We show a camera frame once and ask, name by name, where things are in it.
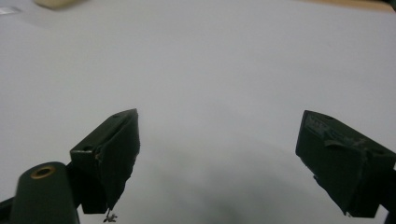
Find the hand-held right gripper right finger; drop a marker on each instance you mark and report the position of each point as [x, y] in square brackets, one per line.
[342, 161]

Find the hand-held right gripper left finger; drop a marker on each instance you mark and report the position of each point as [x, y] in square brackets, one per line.
[106, 155]

